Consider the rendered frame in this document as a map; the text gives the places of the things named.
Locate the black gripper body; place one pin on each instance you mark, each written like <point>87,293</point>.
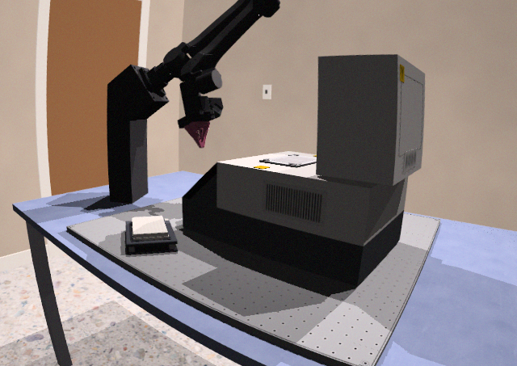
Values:
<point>193,110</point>

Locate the black and white benchtop lab instrument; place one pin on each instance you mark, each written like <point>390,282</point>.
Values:
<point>370,122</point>

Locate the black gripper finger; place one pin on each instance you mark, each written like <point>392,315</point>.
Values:
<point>188,129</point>
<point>200,124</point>

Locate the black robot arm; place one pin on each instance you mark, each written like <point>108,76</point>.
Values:
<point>230,26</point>

